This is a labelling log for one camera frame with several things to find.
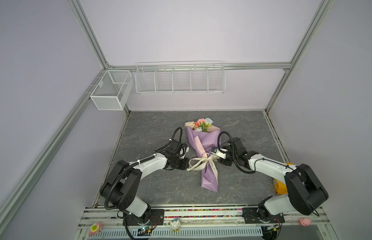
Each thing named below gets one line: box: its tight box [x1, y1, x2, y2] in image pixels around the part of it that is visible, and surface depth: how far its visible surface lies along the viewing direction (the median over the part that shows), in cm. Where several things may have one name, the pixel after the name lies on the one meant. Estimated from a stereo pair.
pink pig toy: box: [299, 218, 312, 227], surface depth 72 cm
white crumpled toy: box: [170, 219, 181, 233], surface depth 68 cm
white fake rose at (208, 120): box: [204, 117, 214, 125], surface depth 110 cm
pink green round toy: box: [89, 222, 103, 237], surface depth 69 cm
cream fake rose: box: [184, 121, 195, 129], surface depth 107 cm
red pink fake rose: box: [194, 118, 206, 128], surface depth 107 cm
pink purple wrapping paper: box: [185, 125, 222, 193], surface depth 87 cm
